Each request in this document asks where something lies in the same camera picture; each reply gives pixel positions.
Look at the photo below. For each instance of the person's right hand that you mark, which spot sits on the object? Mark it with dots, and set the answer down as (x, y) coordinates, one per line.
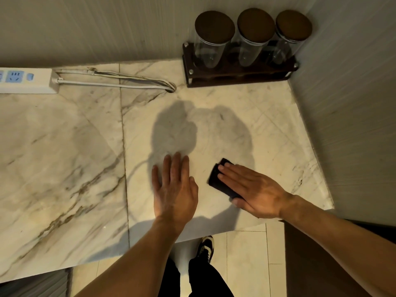
(263, 194)

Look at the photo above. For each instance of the person's left hand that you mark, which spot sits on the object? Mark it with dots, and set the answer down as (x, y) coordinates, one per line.
(174, 197)

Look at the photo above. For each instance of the person's left thumb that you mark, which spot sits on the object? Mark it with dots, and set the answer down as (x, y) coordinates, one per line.
(194, 187)

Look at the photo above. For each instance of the person's right middle finger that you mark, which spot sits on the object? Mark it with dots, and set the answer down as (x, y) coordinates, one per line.
(233, 175)

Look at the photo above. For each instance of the person's left little finger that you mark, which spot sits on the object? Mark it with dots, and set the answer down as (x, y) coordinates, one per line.
(156, 179)

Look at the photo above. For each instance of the person's right thumb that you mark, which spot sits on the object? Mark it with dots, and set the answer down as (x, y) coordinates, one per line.
(238, 202)

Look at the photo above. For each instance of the person's left middle finger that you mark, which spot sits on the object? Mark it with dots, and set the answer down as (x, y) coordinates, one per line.
(175, 168)

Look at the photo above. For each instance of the person's right little finger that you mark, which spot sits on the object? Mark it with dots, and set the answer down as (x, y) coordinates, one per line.
(255, 173)

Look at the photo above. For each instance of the black cleaning cloth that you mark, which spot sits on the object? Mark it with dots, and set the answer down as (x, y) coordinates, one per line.
(215, 181)

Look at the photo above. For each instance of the person's left forearm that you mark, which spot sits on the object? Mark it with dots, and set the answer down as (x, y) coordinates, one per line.
(136, 262)

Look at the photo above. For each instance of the person's right forearm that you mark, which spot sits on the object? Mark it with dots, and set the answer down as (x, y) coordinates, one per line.
(340, 241)

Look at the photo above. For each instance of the black and white shoe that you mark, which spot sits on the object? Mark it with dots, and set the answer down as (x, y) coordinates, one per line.
(205, 248)

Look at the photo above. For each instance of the black trousers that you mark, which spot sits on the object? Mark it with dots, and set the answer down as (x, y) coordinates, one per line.
(201, 281)

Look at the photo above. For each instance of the dark wooden jar rack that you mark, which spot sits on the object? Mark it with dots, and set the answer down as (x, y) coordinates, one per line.
(235, 76)

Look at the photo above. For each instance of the dark brown cabinet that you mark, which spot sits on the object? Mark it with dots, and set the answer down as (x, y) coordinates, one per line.
(312, 269)

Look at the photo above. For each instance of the glass jar with wooden lid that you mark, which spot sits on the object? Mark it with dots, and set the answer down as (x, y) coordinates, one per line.
(212, 37)
(290, 32)
(254, 33)

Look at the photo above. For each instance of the grey cabinet front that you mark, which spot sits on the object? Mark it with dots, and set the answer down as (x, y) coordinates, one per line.
(34, 284)

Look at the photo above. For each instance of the white power strip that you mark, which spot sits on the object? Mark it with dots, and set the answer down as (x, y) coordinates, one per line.
(24, 80)

